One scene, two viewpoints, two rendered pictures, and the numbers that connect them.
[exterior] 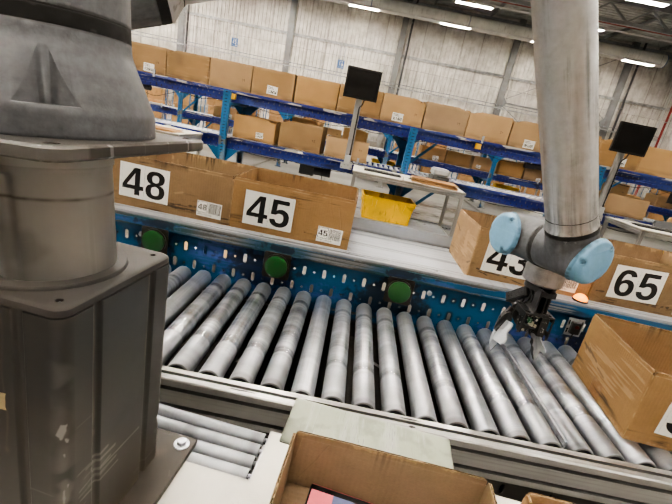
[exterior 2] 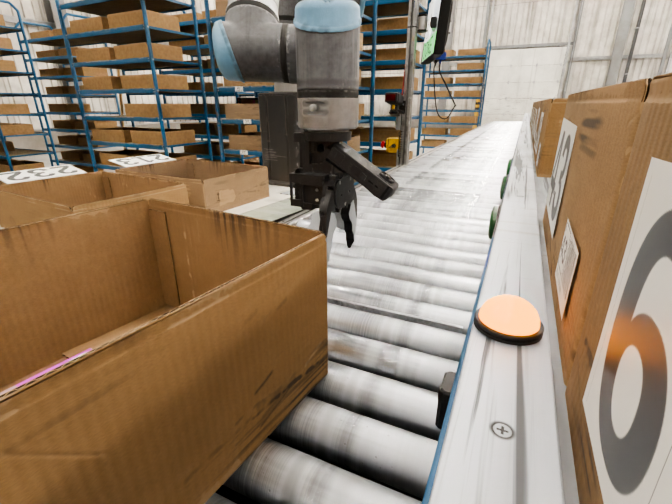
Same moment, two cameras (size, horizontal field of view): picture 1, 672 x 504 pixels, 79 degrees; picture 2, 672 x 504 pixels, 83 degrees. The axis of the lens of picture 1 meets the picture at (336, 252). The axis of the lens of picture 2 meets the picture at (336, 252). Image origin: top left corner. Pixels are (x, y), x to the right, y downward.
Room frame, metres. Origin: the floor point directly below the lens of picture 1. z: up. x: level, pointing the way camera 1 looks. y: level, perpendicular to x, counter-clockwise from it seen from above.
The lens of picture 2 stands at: (1.20, -1.04, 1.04)
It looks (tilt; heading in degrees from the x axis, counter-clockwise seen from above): 21 degrees down; 115
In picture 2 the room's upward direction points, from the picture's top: straight up
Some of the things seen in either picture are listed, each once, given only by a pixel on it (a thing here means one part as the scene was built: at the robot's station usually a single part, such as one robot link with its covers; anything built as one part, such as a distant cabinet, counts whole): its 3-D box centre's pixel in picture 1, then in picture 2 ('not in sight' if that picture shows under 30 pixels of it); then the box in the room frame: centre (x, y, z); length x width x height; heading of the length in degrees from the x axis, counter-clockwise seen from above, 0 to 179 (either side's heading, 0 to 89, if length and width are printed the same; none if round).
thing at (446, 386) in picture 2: (574, 329); (447, 404); (1.18, -0.78, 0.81); 0.05 x 0.02 x 0.07; 90
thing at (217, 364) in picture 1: (242, 324); (422, 205); (0.95, 0.20, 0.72); 0.52 x 0.05 x 0.05; 0
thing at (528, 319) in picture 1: (533, 307); (324, 170); (0.93, -0.50, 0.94); 0.09 x 0.08 x 0.12; 179
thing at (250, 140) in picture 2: not in sight; (264, 141); (-0.44, 1.31, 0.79); 0.40 x 0.30 x 0.10; 1
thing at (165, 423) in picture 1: (180, 428); not in sight; (0.55, 0.20, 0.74); 0.28 x 0.02 x 0.02; 84
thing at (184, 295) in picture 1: (169, 309); (434, 193); (0.95, 0.40, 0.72); 0.52 x 0.05 x 0.05; 0
